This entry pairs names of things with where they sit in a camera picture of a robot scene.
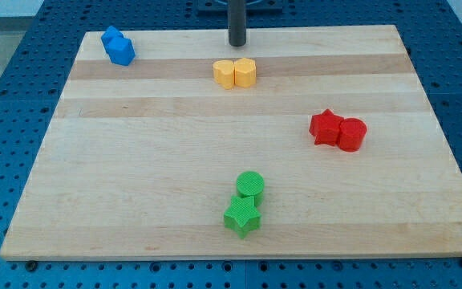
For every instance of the blue triangle block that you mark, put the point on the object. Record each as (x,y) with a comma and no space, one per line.
(109,34)

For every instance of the green cylinder block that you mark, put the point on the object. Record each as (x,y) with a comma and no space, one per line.
(251,184)

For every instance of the green star block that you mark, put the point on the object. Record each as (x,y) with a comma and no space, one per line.
(242,216)

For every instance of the yellow heart block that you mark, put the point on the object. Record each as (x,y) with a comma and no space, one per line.
(223,73)

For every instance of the light wooden board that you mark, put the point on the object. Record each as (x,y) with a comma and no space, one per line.
(140,162)

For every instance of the yellow pentagon block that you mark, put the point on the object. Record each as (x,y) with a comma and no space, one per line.
(245,72)

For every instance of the red star block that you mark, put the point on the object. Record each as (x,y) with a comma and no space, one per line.
(325,128)

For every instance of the red cylinder block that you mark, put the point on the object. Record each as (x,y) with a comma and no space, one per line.
(351,134)

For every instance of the blue cube block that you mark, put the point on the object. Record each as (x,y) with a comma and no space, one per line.
(120,51)

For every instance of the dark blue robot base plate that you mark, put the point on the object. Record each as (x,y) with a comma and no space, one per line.
(221,6)

